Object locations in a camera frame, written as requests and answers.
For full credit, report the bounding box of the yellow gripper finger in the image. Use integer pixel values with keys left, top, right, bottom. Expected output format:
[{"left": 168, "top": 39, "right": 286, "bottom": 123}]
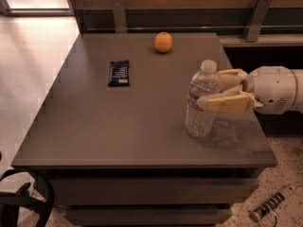
[
  {"left": 219, "top": 69, "right": 247, "bottom": 91},
  {"left": 197, "top": 85, "right": 264, "bottom": 113}
]

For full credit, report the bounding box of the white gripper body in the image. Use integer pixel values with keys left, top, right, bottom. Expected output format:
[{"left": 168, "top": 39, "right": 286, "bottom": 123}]
[{"left": 243, "top": 66, "right": 297, "bottom": 114}]

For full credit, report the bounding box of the clear plastic water bottle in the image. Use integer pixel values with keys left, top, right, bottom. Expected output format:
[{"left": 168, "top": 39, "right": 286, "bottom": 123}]
[{"left": 186, "top": 60, "right": 222, "bottom": 137}]

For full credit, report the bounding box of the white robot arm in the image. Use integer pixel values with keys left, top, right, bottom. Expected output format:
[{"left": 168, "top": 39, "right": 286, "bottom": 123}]
[{"left": 198, "top": 66, "right": 303, "bottom": 114}]

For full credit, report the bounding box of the orange fruit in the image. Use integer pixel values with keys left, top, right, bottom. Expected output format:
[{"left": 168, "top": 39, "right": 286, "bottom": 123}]
[{"left": 154, "top": 32, "right": 172, "bottom": 53}]

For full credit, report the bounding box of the dark blue snack bar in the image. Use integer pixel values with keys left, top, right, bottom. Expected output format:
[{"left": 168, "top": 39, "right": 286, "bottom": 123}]
[{"left": 108, "top": 61, "right": 130, "bottom": 87}]

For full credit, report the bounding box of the grey drawer cabinet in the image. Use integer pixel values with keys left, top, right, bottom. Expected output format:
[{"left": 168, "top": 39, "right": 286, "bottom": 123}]
[{"left": 12, "top": 33, "right": 276, "bottom": 227}]

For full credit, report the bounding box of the right metal wall bracket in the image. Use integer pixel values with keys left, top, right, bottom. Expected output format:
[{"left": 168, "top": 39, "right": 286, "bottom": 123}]
[{"left": 243, "top": 0, "right": 272, "bottom": 43}]

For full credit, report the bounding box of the metal wall bracket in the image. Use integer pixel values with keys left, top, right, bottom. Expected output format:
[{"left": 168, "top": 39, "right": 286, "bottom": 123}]
[
  {"left": 243, "top": 0, "right": 272, "bottom": 43},
  {"left": 111, "top": 0, "right": 128, "bottom": 33}
]

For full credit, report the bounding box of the left metal wall bracket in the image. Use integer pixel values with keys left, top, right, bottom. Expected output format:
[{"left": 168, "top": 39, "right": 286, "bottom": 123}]
[{"left": 111, "top": 0, "right": 128, "bottom": 33}]

